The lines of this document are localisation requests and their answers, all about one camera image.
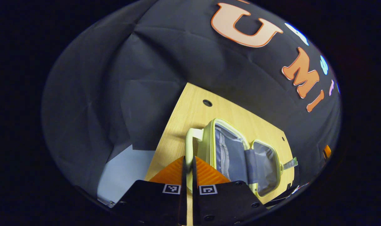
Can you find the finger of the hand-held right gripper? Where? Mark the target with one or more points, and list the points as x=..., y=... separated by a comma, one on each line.
x=327, y=152

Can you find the pale yellow small suitcase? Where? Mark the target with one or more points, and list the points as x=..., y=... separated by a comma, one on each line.
x=231, y=150

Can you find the green and white skincare tube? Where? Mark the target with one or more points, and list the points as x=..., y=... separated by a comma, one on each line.
x=291, y=163

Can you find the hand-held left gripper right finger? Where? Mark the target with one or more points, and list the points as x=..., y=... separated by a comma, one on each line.
x=222, y=204

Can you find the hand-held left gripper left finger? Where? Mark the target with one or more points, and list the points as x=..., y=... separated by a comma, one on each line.
x=159, y=204

